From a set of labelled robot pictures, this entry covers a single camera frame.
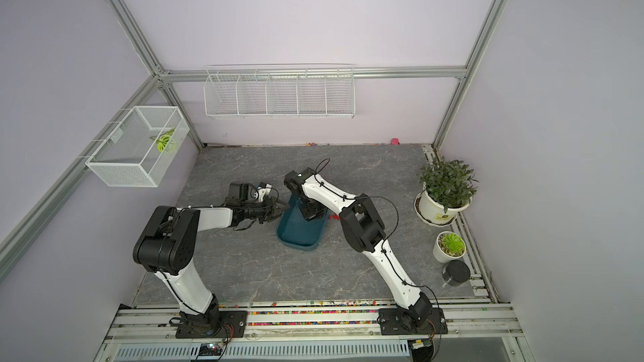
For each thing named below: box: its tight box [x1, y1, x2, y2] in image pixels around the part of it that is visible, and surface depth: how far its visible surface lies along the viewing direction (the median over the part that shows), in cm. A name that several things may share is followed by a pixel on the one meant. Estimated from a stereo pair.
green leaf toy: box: [149, 128, 176, 153], surface depth 83 cm
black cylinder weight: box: [441, 259, 471, 287], surface depth 81 cm
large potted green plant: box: [414, 156, 479, 228], surface depth 86 cm
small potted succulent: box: [432, 230, 467, 264], surface depth 81 cm
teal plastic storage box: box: [276, 193, 329, 252], surface depth 89 cm
